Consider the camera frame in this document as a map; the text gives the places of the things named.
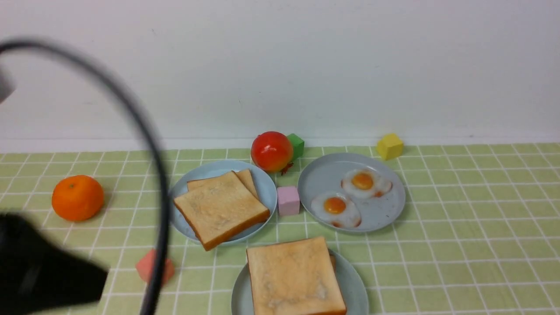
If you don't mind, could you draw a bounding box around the orange mandarin fruit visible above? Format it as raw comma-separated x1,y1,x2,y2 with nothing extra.
51,174,105,222

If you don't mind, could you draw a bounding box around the red tomato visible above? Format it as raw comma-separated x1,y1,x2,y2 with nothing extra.
250,131,294,175

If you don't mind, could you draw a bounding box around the grey plate with eggs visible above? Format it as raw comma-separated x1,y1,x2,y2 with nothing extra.
297,152,406,233

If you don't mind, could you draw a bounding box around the yellow cube block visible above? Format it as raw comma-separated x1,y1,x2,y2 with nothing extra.
376,133,404,160

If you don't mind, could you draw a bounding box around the blue plate with toast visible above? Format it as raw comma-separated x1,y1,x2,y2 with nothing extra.
169,160,278,245

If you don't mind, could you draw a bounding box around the salmon cube block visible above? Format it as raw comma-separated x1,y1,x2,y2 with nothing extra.
136,248,175,286

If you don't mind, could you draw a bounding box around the back fried egg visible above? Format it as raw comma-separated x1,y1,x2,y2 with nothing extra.
340,168,393,200

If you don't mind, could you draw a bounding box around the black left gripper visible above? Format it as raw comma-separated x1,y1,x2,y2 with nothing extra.
0,213,108,315

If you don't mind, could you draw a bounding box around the green checkered tablecloth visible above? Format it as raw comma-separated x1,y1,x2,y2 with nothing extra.
0,143,560,315

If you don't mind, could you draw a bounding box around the fried egg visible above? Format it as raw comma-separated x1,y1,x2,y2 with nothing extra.
310,192,362,229
340,168,393,200

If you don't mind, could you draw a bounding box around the left fried egg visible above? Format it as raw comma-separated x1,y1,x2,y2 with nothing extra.
310,192,362,229

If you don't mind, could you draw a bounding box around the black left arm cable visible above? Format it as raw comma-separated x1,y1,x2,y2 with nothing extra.
0,38,171,315

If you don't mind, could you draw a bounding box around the light blue front plate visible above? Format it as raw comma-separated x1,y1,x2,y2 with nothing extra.
231,249,370,315

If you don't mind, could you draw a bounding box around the green cube block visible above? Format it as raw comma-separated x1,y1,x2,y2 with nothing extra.
287,133,305,161

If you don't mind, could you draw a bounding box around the pink cube block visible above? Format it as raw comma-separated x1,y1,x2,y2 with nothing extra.
277,186,300,217

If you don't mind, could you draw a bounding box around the toast slice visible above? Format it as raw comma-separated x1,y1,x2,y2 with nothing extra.
174,171,271,251
187,169,260,200
329,255,336,272
246,237,347,315

